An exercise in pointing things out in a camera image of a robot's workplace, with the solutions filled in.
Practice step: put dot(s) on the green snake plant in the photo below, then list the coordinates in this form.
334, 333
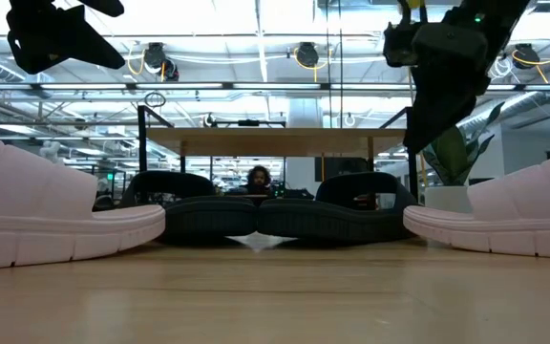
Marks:
451, 153

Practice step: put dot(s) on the black slide sandal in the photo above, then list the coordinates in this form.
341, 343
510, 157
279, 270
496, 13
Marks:
327, 220
208, 217

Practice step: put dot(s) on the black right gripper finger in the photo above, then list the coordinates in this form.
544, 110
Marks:
435, 110

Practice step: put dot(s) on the person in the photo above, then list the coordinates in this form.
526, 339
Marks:
258, 179

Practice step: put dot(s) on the black flat screen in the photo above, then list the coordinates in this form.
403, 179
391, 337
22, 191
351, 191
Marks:
342, 165

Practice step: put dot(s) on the white robot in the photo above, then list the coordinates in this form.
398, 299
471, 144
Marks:
50, 150

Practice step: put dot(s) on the white plant pot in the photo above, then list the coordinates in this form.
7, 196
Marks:
447, 198

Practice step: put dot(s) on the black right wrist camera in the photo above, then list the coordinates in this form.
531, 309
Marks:
399, 45

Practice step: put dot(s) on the wooden shoe rack table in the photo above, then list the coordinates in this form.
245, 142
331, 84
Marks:
275, 141

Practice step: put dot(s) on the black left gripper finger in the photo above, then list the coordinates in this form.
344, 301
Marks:
98, 50
105, 6

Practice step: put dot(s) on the pink slide sandal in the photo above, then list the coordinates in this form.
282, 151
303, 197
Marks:
518, 224
41, 229

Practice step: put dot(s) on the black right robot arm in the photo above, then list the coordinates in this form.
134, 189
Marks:
499, 21

